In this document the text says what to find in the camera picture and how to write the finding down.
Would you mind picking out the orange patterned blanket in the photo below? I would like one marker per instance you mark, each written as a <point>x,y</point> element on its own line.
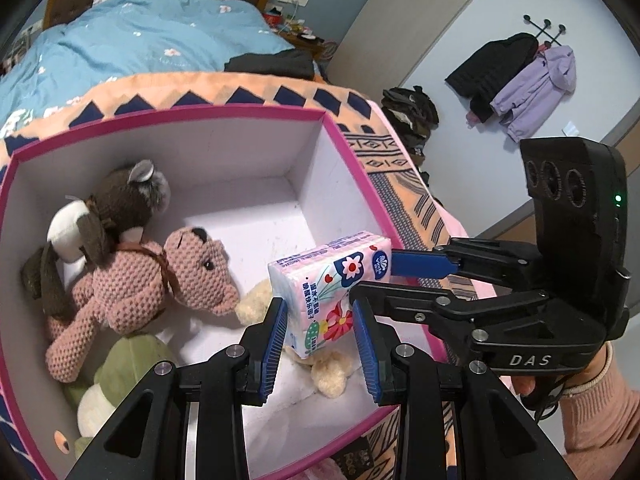
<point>300,92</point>

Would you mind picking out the small black box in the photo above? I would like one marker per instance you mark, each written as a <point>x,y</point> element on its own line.
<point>357,460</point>

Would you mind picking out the cream teddy bear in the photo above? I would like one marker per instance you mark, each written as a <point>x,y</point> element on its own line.
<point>255,305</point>

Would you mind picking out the pink brocade pouch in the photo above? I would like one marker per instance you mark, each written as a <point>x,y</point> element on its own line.
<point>320,471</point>

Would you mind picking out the pink bed sheet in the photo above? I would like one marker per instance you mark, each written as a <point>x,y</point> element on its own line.
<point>460,230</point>

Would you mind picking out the purple jacket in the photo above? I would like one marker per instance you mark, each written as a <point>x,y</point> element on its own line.
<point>535,90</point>

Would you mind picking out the pink knitted bear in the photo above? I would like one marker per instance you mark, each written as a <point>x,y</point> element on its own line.
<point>120,290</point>

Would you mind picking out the pink garment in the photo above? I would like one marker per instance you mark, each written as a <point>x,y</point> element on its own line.
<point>474,116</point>

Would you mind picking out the pink cardboard box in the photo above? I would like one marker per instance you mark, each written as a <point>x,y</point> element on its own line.
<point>240,175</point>

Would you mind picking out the brown and white dog plush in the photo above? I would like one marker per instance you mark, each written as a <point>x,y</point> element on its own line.
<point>125,200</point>

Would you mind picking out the red box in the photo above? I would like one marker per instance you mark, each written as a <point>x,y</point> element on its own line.
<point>271,18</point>

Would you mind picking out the wooden nightstand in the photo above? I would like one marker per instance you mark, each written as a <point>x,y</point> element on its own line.
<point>312,52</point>

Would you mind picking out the row of cosmetics bottles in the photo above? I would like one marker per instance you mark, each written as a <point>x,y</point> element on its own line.
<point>20,45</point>

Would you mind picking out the round patterned disc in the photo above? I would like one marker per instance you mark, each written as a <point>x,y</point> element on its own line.
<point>330,50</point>

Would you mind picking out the person's right hand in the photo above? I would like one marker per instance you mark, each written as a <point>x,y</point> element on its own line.
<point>524,386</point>

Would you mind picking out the pile of dark clothes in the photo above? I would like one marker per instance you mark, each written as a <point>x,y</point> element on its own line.
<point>410,110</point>

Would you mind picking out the green frog plush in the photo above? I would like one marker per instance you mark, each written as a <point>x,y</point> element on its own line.
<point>130,355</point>

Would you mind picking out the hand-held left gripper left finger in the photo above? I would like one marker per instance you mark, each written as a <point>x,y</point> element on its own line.
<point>272,355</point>

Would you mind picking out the black clothing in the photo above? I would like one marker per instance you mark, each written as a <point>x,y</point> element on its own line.
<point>270,62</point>

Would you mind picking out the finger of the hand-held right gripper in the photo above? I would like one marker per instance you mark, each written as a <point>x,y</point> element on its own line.
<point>400,302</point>
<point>420,263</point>

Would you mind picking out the black jacket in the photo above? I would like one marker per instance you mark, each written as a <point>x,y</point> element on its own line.
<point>490,70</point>

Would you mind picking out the person's right forearm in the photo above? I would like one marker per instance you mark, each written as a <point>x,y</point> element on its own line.
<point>605,420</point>

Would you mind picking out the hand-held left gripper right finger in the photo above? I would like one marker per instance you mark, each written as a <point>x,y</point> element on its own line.
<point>367,355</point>

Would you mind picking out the black coat hooks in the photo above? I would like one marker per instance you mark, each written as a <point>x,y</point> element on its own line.
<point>545,27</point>

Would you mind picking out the blue flowered duvet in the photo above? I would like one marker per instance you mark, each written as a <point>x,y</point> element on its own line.
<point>125,35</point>

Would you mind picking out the floral tissue packet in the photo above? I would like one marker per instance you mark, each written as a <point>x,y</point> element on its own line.
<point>320,285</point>

